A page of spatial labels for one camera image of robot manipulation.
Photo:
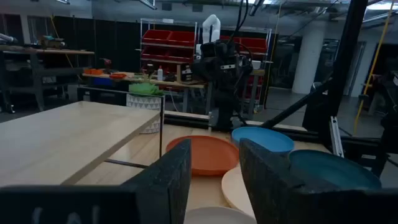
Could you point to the dark workbench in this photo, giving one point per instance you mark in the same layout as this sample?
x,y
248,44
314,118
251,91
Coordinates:
x,y
37,71

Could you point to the dark green bowl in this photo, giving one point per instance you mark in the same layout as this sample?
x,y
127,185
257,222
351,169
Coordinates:
x,y
332,171

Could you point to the black frame post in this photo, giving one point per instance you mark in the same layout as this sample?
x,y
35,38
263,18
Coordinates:
x,y
345,62

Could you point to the white triangle-patterned planter pot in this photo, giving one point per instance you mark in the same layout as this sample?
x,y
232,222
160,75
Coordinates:
x,y
144,102

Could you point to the red storage bin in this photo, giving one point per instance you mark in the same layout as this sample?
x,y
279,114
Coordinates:
x,y
182,39
156,36
254,45
155,53
180,55

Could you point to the orange-red plate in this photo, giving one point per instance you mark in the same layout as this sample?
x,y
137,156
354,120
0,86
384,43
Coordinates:
x,y
208,152

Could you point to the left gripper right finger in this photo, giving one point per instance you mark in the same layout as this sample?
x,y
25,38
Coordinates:
x,y
267,186

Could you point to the black table edge rail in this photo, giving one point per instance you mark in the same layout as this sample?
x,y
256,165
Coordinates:
x,y
186,119

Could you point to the wooden workbench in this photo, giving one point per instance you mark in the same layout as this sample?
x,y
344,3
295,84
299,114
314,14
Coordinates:
x,y
168,82

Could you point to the black labelled box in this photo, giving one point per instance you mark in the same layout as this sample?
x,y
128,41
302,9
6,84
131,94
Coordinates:
x,y
186,74

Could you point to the wooden shelf with black frame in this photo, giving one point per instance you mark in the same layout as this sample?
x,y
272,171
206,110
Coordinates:
x,y
62,140

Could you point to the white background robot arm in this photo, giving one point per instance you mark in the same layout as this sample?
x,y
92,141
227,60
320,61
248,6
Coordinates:
x,y
212,26

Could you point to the blue box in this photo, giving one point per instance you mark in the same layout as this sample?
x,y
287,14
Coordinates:
x,y
102,81

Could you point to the white bottle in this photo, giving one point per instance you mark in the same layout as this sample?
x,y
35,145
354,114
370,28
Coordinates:
x,y
160,74

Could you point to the light blue plate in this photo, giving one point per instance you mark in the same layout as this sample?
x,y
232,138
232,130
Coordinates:
x,y
264,140

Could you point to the pale peach plate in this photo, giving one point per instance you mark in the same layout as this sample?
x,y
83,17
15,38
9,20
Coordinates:
x,y
234,189

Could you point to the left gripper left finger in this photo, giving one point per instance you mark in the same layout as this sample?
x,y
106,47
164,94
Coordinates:
x,y
161,186

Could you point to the metal shelving rack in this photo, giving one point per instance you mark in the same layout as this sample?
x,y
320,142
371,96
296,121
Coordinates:
x,y
169,23

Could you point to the white round column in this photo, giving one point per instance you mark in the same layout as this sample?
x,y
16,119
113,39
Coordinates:
x,y
309,62

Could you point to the off-white plate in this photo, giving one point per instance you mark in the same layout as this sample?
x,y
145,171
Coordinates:
x,y
214,216

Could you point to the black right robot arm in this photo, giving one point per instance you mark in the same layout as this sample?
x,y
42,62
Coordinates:
x,y
227,77

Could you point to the aluminium frame bracket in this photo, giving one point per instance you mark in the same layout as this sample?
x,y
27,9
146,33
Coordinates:
x,y
336,137

